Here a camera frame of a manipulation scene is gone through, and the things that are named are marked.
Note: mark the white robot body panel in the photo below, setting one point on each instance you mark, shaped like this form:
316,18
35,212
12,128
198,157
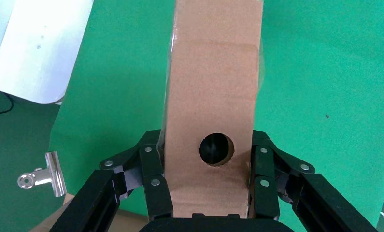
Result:
35,57

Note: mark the silver binder clip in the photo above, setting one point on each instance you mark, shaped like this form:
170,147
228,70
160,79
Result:
55,173

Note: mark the large open cardboard carton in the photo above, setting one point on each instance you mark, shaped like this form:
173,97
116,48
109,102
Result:
129,222

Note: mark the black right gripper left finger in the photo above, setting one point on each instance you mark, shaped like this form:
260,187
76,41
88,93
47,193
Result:
155,198

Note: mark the green tablecloth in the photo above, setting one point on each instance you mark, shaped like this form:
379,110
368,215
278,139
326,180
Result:
307,80

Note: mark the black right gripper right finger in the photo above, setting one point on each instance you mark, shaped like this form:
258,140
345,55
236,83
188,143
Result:
265,198

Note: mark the small cardboard box with hole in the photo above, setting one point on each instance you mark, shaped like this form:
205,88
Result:
211,96

